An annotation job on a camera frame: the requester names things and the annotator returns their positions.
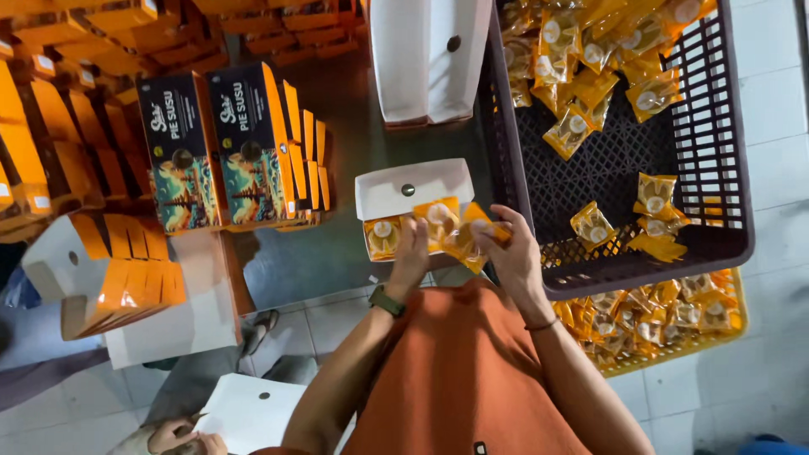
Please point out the person's left hand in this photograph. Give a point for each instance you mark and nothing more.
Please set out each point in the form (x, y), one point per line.
(409, 265)

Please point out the person's right hand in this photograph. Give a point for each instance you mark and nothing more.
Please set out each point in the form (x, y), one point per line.
(521, 265)

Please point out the yellow pie packet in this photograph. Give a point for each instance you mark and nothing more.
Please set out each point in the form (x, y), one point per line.
(655, 193)
(437, 220)
(382, 237)
(657, 248)
(593, 225)
(467, 243)
(662, 225)

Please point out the green wristwatch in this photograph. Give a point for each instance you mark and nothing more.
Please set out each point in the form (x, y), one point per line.
(387, 301)

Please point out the open white cardboard box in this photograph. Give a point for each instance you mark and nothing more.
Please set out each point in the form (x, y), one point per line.
(411, 186)

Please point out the person's orange shirt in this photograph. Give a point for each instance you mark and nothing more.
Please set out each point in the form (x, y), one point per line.
(455, 379)

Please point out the dark plastic crate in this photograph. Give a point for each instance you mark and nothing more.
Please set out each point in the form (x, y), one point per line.
(607, 158)

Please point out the row of orange closed boxes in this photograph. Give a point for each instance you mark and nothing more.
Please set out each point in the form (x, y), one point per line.
(308, 164)

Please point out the yellow plastic crate with packets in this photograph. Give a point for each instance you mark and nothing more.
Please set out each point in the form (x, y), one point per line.
(663, 319)

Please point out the closed printed pie box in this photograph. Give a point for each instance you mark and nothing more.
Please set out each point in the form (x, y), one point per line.
(183, 151)
(253, 145)

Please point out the stack of open white boxes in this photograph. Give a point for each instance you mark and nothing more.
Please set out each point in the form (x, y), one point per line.
(430, 57)

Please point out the white box with round hole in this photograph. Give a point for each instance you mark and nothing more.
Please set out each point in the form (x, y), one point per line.
(253, 411)

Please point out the heap of yellow pie packets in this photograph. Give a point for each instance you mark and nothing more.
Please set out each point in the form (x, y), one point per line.
(588, 57)

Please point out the stack of flat unfolded boxes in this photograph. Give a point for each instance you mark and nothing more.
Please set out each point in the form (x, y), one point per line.
(139, 290)

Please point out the blue object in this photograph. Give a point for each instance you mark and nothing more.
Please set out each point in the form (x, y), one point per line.
(774, 445)

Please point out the pile of orange boxes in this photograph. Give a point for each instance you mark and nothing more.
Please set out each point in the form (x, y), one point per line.
(76, 95)

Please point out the blue plastic bag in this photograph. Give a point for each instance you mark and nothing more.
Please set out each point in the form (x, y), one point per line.
(20, 287)

